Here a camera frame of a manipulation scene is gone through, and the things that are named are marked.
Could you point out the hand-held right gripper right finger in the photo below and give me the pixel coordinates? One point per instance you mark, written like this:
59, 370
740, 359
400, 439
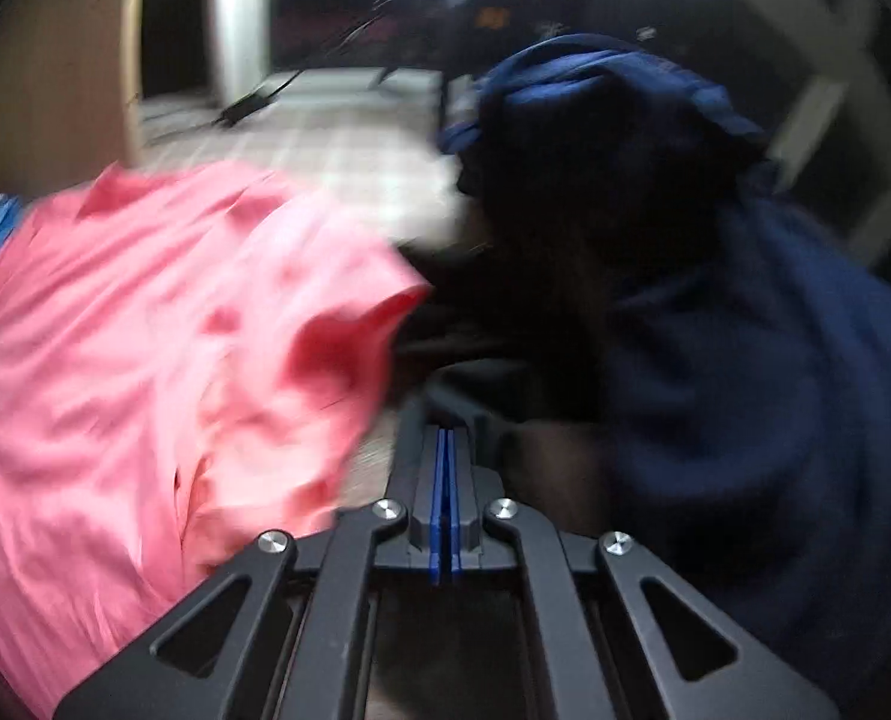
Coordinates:
454, 510

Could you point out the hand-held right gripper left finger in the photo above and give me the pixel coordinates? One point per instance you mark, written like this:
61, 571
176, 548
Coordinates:
434, 510

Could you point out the navy blue garment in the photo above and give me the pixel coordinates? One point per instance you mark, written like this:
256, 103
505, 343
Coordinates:
730, 360

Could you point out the pink garment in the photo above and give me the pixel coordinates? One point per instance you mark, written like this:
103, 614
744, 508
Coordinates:
153, 360

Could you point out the light wooden board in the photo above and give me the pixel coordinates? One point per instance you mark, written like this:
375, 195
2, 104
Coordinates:
48, 67

